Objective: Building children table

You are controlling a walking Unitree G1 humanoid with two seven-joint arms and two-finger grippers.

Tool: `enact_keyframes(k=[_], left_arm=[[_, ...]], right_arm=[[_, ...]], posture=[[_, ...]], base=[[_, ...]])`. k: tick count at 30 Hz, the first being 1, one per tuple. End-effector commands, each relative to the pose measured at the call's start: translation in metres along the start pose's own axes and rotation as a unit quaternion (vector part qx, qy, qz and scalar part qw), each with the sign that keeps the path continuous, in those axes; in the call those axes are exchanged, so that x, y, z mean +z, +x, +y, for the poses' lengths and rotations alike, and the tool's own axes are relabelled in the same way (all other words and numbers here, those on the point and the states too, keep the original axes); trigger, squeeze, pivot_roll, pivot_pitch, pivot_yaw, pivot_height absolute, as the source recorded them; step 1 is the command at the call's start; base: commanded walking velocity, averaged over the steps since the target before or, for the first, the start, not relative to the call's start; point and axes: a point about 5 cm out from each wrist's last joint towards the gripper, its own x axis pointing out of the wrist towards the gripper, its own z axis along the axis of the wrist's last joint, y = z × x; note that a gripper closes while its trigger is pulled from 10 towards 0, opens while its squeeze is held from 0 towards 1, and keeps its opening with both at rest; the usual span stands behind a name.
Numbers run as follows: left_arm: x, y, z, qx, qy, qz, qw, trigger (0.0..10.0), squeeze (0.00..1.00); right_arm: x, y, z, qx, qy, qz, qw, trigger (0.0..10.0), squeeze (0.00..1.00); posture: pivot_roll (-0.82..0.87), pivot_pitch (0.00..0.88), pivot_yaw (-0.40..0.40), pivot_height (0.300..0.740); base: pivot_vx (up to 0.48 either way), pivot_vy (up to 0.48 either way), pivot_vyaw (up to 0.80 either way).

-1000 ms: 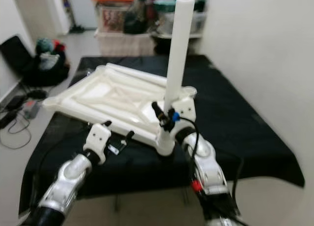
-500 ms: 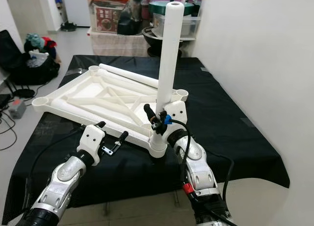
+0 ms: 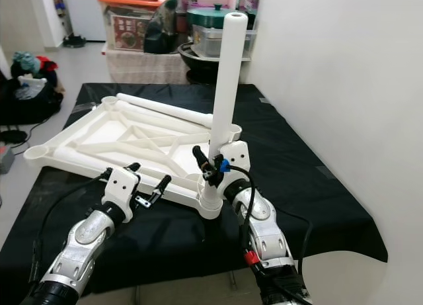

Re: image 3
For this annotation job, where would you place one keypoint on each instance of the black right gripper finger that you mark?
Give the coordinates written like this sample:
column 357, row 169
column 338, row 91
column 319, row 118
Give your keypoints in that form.
column 199, row 157

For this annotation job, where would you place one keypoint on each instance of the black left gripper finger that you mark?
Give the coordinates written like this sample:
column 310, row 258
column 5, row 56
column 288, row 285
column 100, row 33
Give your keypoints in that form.
column 133, row 167
column 163, row 186

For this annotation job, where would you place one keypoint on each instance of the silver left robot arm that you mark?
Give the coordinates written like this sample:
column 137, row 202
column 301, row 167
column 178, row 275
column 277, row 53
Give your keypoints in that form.
column 86, row 239

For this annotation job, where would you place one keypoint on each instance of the white plastic table top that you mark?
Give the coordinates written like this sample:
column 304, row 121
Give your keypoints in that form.
column 106, row 130

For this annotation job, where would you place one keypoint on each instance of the black wok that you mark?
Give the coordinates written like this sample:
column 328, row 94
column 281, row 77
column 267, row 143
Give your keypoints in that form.
column 198, row 63

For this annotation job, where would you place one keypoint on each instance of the beige cloth covered bench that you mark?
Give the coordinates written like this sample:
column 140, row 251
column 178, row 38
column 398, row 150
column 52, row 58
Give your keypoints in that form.
column 142, row 68

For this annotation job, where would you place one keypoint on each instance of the black tablecloth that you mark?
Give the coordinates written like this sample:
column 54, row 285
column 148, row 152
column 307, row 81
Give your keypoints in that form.
column 317, row 199

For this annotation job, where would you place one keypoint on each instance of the black fabric bag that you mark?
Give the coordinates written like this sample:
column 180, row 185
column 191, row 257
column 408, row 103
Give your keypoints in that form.
column 30, row 105

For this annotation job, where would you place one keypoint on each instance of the grey electronic box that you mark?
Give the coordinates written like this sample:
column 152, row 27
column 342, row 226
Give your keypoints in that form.
column 5, row 159

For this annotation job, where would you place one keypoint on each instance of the glossy black bag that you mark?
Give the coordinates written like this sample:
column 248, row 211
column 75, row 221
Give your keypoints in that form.
column 162, row 30

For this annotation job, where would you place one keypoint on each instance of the white crumpled plastic bag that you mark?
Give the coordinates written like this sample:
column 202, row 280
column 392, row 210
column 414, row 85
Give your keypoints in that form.
column 30, row 85

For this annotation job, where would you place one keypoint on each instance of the red cloth item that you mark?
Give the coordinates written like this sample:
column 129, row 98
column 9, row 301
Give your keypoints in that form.
column 47, row 61

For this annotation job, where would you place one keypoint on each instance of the orange lidded storage box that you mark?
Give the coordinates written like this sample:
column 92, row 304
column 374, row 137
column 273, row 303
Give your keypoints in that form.
column 129, row 30

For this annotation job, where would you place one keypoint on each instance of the black floor stand base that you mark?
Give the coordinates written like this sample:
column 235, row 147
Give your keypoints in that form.
column 76, row 42

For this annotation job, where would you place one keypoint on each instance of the green pot with lid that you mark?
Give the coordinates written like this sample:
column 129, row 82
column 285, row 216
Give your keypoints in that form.
column 205, row 17

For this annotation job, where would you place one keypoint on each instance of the white cabinet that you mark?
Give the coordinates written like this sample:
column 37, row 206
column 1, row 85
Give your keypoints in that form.
column 86, row 14

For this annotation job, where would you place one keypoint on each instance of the framed picture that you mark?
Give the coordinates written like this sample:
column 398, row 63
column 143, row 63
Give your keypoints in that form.
column 248, row 0

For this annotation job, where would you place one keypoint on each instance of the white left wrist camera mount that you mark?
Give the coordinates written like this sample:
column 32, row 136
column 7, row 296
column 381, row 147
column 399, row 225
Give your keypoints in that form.
column 122, row 184

